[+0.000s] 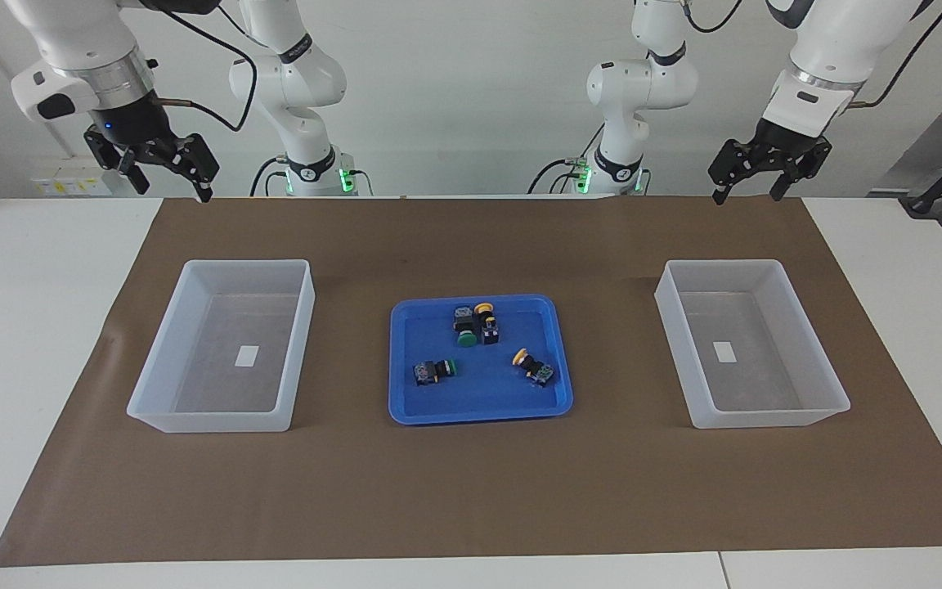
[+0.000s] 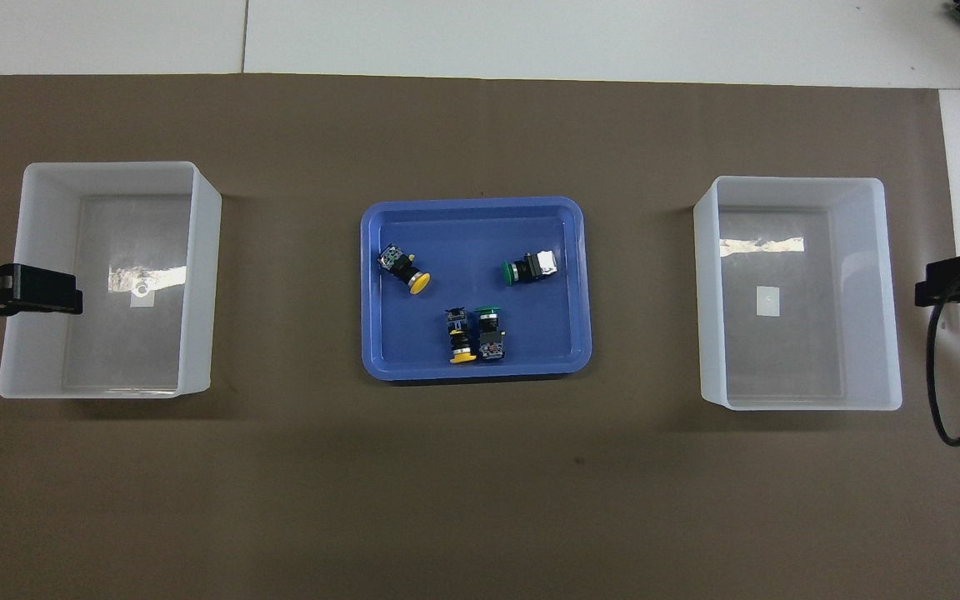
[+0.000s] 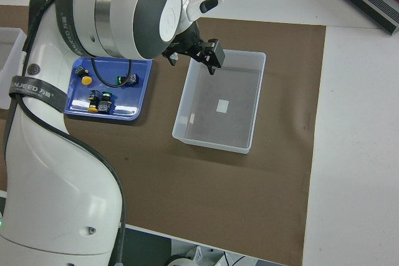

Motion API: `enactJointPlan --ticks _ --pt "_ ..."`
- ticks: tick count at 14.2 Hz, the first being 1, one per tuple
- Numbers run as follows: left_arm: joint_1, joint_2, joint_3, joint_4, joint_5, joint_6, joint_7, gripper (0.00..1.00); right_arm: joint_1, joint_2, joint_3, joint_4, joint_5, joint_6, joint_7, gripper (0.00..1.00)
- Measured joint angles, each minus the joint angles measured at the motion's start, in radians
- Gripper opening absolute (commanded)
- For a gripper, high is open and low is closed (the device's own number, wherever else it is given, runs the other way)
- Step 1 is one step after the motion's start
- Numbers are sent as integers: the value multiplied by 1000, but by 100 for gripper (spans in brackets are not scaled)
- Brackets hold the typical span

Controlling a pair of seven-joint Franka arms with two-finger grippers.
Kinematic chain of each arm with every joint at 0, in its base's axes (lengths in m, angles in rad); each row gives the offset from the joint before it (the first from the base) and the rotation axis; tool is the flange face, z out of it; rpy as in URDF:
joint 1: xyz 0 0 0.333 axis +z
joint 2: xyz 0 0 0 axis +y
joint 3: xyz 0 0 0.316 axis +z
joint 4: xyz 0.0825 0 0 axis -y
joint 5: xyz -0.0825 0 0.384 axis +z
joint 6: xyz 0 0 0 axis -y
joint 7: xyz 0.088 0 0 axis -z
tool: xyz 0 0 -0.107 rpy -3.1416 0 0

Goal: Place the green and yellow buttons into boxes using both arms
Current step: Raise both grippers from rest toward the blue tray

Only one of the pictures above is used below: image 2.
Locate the yellow push button grey base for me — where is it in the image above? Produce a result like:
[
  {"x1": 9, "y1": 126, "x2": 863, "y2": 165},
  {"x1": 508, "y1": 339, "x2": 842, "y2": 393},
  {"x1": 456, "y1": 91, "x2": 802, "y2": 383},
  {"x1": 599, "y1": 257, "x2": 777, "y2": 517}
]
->
[{"x1": 377, "y1": 243, "x2": 433, "y2": 296}]

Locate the yellow push button blue base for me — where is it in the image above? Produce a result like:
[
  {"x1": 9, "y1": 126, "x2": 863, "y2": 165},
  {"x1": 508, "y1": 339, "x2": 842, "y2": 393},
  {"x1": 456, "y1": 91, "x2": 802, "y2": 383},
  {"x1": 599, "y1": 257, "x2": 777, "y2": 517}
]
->
[{"x1": 445, "y1": 307, "x2": 478, "y2": 365}]

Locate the green push button white block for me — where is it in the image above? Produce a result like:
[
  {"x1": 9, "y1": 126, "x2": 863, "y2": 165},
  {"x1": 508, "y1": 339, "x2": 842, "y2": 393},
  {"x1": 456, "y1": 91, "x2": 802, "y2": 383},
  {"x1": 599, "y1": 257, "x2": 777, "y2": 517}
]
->
[{"x1": 502, "y1": 249, "x2": 564, "y2": 287}]

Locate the translucent white box round-hole label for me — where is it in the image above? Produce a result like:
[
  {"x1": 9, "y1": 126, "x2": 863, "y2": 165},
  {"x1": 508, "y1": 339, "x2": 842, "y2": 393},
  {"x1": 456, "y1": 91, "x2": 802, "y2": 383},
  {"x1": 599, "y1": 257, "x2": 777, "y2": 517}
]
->
[{"x1": 0, "y1": 162, "x2": 223, "y2": 399}]

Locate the short silver tape strip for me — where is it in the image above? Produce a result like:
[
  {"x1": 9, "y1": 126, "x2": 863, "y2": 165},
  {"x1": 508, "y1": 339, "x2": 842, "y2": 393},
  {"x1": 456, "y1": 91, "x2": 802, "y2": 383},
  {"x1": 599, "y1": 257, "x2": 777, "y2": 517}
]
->
[{"x1": 108, "y1": 265, "x2": 188, "y2": 293}]

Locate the translucent white box plain label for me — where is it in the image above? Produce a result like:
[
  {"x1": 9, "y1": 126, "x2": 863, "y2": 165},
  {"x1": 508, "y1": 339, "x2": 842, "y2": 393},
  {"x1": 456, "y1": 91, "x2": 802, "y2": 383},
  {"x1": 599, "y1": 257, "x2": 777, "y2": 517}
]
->
[{"x1": 693, "y1": 176, "x2": 903, "y2": 411}]

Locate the long silver tape strip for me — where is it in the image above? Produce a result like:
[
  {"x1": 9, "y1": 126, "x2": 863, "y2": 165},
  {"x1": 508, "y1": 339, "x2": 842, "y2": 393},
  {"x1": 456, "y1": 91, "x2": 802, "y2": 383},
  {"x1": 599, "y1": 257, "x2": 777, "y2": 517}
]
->
[{"x1": 719, "y1": 237, "x2": 806, "y2": 258}]

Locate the blue plastic tray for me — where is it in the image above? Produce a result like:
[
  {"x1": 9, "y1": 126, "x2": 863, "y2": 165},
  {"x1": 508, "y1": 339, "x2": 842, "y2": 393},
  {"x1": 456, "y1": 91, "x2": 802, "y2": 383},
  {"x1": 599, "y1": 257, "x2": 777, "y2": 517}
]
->
[{"x1": 361, "y1": 197, "x2": 593, "y2": 382}]

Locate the brown paper table mat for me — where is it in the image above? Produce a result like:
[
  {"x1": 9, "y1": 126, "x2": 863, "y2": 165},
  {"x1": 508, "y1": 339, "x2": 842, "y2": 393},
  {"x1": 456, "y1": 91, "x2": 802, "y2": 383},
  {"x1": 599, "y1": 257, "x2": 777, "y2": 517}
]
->
[{"x1": 0, "y1": 73, "x2": 960, "y2": 600}]

